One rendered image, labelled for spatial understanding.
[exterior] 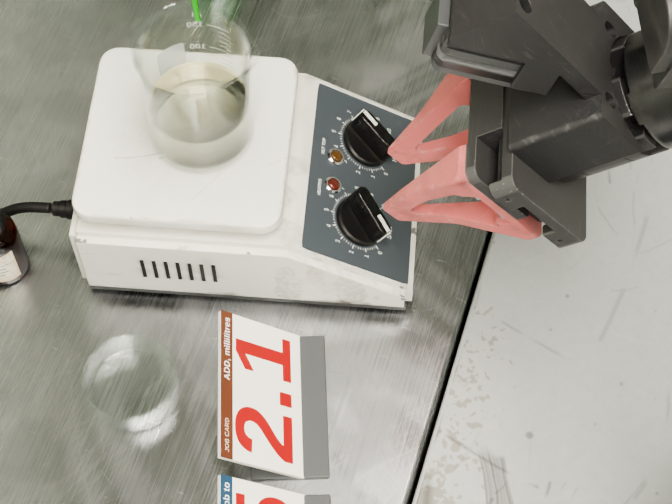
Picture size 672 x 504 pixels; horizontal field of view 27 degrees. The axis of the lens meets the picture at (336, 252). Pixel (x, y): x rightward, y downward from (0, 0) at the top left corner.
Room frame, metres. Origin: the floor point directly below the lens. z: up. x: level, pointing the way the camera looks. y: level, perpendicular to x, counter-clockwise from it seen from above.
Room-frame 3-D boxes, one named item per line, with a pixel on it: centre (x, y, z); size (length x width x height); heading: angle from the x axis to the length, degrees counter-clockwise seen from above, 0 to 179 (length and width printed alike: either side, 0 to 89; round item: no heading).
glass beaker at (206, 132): (0.46, 0.07, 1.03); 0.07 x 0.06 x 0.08; 75
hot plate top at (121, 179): (0.46, 0.09, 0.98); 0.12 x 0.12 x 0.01; 85
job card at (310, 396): (0.33, 0.04, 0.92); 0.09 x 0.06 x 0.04; 2
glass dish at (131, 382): (0.34, 0.12, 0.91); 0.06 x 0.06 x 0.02
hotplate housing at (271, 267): (0.46, 0.06, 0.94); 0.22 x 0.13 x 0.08; 85
